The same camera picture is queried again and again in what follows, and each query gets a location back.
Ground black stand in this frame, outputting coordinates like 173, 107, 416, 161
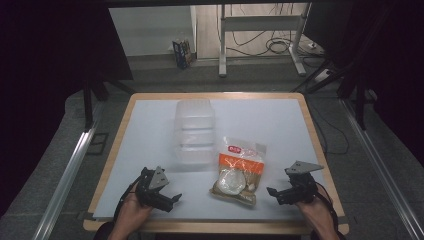
81, 58, 137, 133
290, 49, 379, 132

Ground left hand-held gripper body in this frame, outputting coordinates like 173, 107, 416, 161
134, 165, 170, 209

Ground black floor socket plate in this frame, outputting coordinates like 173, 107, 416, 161
86, 132, 110, 156

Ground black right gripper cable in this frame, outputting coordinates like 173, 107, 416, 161
314, 184, 338, 228

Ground thin black floor cable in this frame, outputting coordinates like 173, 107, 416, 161
306, 99, 351, 156

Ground aluminium rail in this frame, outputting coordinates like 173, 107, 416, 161
31, 101, 105, 240
339, 98, 424, 240

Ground person's right hand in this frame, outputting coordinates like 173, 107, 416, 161
295, 185, 337, 233

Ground white table sheet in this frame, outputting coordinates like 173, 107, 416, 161
92, 98, 331, 222

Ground black floor cables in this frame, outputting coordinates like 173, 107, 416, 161
226, 3, 326, 58

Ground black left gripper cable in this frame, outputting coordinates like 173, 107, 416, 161
113, 174, 146, 223

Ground blue carton box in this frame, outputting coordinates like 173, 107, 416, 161
171, 38, 195, 70

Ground white metal desk frame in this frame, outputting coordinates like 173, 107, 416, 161
217, 2, 313, 79

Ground clear plastic container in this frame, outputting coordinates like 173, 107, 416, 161
173, 98, 216, 166

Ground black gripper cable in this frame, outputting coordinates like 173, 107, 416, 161
113, 174, 146, 223
314, 184, 338, 228

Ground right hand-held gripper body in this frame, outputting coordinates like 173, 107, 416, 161
284, 160, 325, 205

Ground wooden table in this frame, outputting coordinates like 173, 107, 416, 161
82, 92, 350, 236

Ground person's left hand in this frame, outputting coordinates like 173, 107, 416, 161
114, 191, 155, 232

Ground clear orange snack bag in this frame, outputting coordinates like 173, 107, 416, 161
208, 135, 268, 207

